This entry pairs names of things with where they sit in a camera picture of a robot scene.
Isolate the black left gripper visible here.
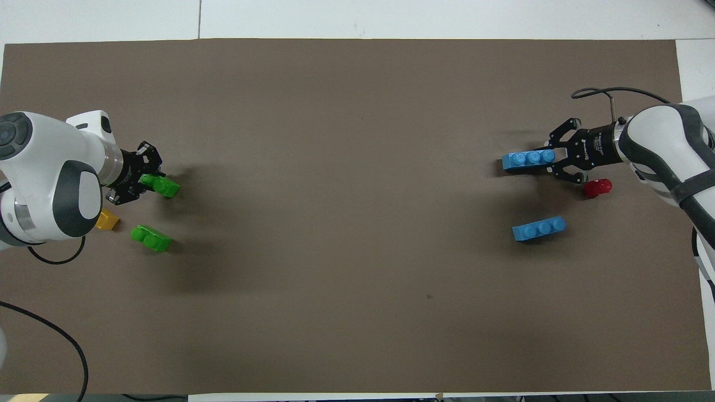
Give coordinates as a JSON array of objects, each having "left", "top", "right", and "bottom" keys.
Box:
[{"left": 103, "top": 141, "right": 164, "bottom": 206}]

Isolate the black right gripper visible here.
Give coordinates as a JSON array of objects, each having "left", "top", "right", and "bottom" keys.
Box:
[{"left": 547, "top": 117, "right": 625, "bottom": 186}]

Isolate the green two-stud block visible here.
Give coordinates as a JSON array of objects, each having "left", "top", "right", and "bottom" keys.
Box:
[
  {"left": 139, "top": 174, "right": 181, "bottom": 199},
  {"left": 130, "top": 224, "right": 173, "bottom": 253}
]

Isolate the blue three-stud block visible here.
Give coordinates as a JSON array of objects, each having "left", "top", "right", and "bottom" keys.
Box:
[
  {"left": 512, "top": 216, "right": 567, "bottom": 242},
  {"left": 501, "top": 149, "right": 557, "bottom": 173}
]

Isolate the red single-stud block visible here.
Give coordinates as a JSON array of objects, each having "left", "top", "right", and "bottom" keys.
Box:
[{"left": 583, "top": 178, "right": 613, "bottom": 199}]

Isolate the yellow two-stud block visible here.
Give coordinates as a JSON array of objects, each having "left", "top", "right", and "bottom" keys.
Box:
[{"left": 96, "top": 208, "right": 121, "bottom": 231}]

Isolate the brown paper table mat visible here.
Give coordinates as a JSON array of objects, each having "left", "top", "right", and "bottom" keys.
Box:
[{"left": 0, "top": 38, "right": 712, "bottom": 395}]

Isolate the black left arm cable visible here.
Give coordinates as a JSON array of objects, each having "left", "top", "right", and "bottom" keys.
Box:
[{"left": 0, "top": 233, "right": 90, "bottom": 402}]

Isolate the black cable below table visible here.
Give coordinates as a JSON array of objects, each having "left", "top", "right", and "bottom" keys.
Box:
[{"left": 121, "top": 393, "right": 189, "bottom": 402}]

